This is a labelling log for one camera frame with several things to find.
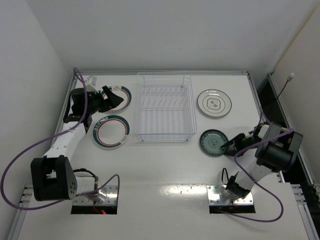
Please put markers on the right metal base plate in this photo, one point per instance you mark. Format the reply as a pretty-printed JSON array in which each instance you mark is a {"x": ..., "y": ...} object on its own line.
[{"x": 218, "y": 196}]

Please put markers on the green red rimmed plate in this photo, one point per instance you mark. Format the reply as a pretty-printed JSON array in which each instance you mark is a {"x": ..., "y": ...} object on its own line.
[
  {"x": 111, "y": 132},
  {"x": 125, "y": 94}
]

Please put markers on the dark green patterned plate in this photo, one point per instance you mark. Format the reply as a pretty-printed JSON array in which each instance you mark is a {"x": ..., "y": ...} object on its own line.
[{"x": 211, "y": 140}]

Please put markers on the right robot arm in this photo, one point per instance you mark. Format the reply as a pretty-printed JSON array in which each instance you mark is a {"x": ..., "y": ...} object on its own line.
[{"x": 276, "y": 151}]

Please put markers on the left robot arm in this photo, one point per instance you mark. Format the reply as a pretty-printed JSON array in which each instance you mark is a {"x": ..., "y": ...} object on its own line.
[{"x": 52, "y": 175}]

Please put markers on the white wire dish rack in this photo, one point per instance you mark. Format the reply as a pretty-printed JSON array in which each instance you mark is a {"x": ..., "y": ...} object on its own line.
[{"x": 165, "y": 108}]

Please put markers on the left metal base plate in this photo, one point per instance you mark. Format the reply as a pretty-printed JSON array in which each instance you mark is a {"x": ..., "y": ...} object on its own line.
[{"x": 106, "y": 197}]

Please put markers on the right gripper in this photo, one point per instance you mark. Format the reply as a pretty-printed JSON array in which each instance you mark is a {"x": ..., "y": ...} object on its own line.
[{"x": 236, "y": 144}]

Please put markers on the metal base plate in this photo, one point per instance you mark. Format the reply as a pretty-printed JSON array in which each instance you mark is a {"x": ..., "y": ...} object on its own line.
[
  {"x": 106, "y": 197},
  {"x": 218, "y": 196}
]

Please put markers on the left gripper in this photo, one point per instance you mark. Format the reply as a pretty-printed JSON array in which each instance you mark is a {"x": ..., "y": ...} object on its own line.
[{"x": 104, "y": 100}]

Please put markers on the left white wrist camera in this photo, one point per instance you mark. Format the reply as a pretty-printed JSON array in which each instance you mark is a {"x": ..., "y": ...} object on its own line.
[{"x": 91, "y": 80}]

